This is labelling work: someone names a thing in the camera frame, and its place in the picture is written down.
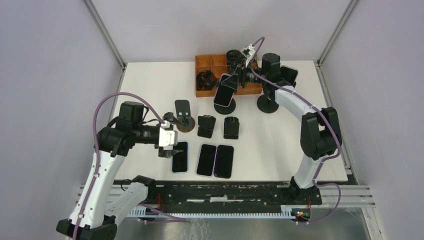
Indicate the blue-case smartphone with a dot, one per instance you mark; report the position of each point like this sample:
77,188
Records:
180,161

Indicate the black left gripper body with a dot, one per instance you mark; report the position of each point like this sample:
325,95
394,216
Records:
162,146

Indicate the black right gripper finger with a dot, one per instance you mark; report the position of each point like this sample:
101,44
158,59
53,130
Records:
233,68
230,81

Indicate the purple-case smartphone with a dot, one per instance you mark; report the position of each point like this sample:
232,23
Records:
206,160

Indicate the dark rolled tie in tray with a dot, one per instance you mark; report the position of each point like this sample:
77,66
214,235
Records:
205,81

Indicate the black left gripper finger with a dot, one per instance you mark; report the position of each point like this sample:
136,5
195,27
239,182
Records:
168,153
169,119

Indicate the dark rolled tie back left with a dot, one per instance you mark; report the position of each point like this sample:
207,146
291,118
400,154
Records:
233,56

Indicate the wooden compartment tray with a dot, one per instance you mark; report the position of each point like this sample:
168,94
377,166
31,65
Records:
212,62

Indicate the black folding phone stand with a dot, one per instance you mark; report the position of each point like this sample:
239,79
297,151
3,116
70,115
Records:
231,128
206,125

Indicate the wooden-base grey phone stand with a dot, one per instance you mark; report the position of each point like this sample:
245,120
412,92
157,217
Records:
186,122

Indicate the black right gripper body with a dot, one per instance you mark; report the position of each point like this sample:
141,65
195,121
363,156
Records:
246,75

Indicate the white-case smartphone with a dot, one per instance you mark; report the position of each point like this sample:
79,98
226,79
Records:
224,94

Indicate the black pole phone stand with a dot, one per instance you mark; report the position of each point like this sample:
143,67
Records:
266,102

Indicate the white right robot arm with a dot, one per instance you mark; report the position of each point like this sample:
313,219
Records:
320,134

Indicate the black round-base phone stand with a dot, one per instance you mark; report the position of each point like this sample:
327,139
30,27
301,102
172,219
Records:
225,110

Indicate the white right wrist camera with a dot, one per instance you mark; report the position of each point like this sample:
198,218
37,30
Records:
249,52

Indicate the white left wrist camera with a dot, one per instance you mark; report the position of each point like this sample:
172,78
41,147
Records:
167,137

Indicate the black-case smartphone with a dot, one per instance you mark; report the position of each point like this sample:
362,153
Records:
224,161

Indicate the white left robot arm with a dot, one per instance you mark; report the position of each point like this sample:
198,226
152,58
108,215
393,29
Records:
94,219

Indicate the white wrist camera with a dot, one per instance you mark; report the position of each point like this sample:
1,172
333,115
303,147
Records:
249,52
167,137

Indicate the white cable duct strip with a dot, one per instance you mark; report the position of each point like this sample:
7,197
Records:
284,213

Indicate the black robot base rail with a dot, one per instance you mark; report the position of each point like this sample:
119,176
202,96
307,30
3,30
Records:
227,197

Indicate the white-case smartphone stand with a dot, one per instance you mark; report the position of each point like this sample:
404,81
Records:
289,75

